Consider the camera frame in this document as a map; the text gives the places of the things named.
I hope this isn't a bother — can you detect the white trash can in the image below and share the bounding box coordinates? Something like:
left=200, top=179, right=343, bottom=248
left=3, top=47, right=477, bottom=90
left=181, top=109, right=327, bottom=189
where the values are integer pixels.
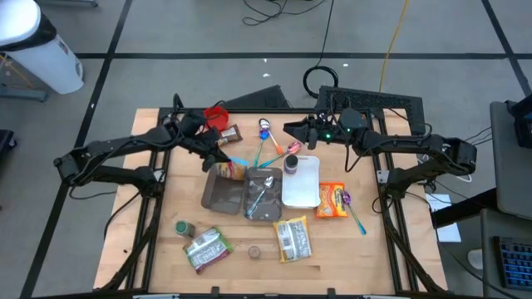
left=0, top=0, right=85, bottom=96

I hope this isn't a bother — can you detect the brown snack bar wrapper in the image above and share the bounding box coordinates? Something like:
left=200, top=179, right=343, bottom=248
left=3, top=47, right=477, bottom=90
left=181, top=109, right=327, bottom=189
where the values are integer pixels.
left=215, top=124, right=244, bottom=147

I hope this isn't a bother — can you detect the blue iridescent spoon teal handle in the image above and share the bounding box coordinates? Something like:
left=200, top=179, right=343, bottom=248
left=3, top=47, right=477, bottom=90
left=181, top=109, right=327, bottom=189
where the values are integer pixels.
left=253, top=128, right=270, bottom=168

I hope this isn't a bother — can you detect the black hanging cable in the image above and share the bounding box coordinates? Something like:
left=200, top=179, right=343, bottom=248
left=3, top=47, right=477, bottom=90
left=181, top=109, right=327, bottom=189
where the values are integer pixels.
left=302, top=0, right=340, bottom=100

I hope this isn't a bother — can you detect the yellow cable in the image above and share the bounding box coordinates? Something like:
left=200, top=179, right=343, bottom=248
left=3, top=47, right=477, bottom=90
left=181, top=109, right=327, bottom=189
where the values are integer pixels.
left=378, top=0, right=411, bottom=93

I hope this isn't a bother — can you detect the pink iridescent spoon teal handle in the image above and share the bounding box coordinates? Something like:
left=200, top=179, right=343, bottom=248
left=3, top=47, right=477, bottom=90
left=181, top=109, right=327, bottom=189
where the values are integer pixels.
left=259, top=140, right=303, bottom=169

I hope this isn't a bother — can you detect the black desk device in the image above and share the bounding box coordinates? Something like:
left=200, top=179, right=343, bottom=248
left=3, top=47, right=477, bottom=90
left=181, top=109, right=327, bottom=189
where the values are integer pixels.
left=505, top=93, right=532, bottom=150

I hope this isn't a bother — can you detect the orange ramen noodle packet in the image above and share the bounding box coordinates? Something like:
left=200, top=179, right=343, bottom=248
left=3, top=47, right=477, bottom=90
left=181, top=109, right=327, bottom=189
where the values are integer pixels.
left=314, top=181, right=350, bottom=220

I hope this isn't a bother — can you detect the grey desk panel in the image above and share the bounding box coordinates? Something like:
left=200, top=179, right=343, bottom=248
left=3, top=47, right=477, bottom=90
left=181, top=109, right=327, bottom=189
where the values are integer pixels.
left=489, top=100, right=532, bottom=221

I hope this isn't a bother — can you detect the red plastic cup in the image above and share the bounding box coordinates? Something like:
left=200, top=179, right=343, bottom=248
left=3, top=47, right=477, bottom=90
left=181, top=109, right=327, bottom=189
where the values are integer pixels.
left=203, top=105, right=230, bottom=131

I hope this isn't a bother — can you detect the black wedge panel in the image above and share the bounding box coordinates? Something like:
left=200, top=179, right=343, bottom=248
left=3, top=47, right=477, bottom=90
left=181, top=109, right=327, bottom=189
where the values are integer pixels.
left=222, top=85, right=292, bottom=110

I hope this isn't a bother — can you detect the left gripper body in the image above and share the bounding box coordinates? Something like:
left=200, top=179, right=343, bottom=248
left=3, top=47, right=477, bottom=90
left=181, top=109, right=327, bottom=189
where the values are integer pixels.
left=182, top=128, right=228, bottom=159

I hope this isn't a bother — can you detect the silver spoon orange handle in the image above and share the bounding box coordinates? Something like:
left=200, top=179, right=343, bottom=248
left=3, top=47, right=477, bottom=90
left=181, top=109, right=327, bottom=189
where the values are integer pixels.
left=258, top=117, right=285, bottom=155

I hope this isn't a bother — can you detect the green red ramen packet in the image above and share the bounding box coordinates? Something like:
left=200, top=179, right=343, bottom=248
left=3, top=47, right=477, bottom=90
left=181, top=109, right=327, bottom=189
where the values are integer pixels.
left=182, top=226, right=235, bottom=275

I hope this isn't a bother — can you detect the backlit keyboard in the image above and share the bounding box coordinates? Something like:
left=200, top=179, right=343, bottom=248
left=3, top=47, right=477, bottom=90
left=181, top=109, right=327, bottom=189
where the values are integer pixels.
left=493, top=235, right=532, bottom=291

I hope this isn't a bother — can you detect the silver metal spoon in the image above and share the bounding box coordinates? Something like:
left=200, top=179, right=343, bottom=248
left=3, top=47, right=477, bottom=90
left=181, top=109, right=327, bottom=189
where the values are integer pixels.
left=245, top=175, right=275, bottom=218

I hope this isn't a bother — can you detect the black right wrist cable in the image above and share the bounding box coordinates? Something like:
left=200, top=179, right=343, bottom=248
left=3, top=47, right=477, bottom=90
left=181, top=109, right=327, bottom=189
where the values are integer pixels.
left=343, top=136, right=363, bottom=174

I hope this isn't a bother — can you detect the white paper sheet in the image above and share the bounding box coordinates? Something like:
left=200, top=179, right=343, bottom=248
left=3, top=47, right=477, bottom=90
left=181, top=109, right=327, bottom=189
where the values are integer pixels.
left=426, top=193, right=462, bottom=244

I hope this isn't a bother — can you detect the black cable tangle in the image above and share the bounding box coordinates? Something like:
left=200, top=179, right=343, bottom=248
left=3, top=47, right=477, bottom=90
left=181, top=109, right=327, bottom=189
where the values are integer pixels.
left=242, top=0, right=329, bottom=27

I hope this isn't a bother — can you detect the purple label spice jar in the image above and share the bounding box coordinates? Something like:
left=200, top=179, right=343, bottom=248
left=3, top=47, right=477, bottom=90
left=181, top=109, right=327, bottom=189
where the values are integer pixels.
left=283, top=154, right=299, bottom=175

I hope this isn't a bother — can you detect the yellow ramen noodle packet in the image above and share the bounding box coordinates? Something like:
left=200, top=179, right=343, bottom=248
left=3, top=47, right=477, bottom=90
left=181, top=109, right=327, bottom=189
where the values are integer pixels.
left=272, top=214, right=313, bottom=264

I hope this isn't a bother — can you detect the green lid spice jar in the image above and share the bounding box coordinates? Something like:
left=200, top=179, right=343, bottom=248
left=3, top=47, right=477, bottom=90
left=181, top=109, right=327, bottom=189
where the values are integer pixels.
left=174, top=220, right=196, bottom=239

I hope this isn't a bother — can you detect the dark grey desk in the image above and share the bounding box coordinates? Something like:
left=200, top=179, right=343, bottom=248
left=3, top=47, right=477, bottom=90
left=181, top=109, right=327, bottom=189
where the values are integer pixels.
left=480, top=207, right=532, bottom=299

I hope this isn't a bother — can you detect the white computer mouse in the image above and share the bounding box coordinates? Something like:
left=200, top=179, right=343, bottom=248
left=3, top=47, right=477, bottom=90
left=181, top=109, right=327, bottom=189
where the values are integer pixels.
left=467, top=248, right=485, bottom=271

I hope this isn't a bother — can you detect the white plastic bin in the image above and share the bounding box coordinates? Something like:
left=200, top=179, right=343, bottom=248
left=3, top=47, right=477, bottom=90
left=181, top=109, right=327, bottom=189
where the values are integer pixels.
left=281, top=154, right=322, bottom=210

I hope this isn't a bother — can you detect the blue yellow ramen packet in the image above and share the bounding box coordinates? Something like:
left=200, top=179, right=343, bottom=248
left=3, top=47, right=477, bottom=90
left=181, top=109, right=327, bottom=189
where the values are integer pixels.
left=210, top=155, right=250, bottom=182

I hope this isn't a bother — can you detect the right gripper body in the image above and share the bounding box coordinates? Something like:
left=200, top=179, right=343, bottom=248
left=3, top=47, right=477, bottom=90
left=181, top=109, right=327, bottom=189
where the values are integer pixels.
left=309, top=115, right=342, bottom=145

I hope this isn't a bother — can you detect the grey translucent plastic bin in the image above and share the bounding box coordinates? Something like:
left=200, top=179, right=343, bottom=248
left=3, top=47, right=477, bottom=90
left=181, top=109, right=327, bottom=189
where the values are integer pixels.
left=200, top=162, right=247, bottom=215
left=242, top=166, right=284, bottom=222

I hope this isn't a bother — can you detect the black aluminium table frame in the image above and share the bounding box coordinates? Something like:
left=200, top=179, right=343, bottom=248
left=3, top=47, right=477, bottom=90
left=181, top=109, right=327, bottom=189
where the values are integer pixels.
left=99, top=106, right=448, bottom=299

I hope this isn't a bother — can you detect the black floor object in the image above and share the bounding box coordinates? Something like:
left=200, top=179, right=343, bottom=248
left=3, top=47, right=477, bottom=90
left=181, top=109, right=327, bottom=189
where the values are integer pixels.
left=0, top=129, right=17, bottom=161

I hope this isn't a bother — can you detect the black perforated panel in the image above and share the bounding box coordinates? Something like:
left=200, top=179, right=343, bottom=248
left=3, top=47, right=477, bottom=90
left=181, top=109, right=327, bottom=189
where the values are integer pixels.
left=315, top=86, right=427, bottom=136

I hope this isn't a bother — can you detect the grey metal stand foot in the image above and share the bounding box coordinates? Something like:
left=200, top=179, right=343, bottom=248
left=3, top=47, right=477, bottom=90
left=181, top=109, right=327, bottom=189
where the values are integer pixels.
left=0, top=82, right=48, bottom=103
left=35, top=0, right=100, bottom=7

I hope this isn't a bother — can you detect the purple spoon blue handle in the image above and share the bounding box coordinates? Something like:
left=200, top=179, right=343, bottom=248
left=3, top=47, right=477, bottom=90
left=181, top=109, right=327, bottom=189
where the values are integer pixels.
left=340, top=189, right=368, bottom=237

